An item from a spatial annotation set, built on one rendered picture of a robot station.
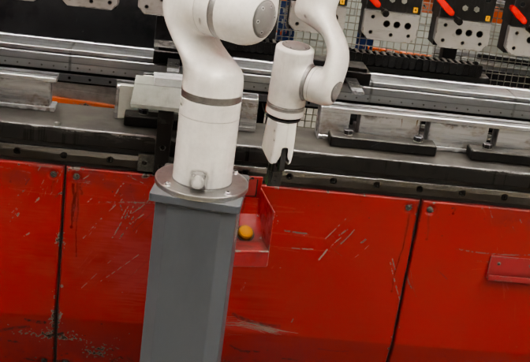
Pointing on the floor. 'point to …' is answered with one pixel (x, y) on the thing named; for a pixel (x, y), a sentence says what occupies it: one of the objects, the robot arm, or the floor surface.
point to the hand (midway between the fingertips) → (274, 177)
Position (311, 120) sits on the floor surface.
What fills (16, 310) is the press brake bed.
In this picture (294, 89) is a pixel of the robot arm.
